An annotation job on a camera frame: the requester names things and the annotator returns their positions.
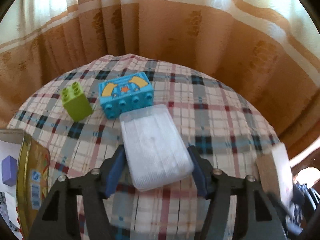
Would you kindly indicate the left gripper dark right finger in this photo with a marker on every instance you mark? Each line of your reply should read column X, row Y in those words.
column 202, row 173

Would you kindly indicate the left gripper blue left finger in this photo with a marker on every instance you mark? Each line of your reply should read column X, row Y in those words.
column 114, row 168

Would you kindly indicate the clear plastic box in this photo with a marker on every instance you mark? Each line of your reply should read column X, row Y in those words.
column 155, row 152

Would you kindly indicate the white card box red logo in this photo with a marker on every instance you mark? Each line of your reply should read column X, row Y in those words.
column 275, row 173

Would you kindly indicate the blue toy brick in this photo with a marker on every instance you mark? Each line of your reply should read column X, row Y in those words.
column 124, row 94

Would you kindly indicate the green toy brick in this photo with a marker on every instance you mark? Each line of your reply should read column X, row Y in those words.
column 75, row 102

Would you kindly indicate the purple foam block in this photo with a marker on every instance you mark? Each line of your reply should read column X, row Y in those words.
column 9, row 171

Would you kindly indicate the plaid tablecloth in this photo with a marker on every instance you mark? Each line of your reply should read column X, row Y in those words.
column 191, row 109

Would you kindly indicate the gold metal tin tray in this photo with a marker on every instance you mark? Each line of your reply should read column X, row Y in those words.
column 31, row 185

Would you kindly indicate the orange cream patterned curtain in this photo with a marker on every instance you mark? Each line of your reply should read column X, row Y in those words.
column 266, row 50

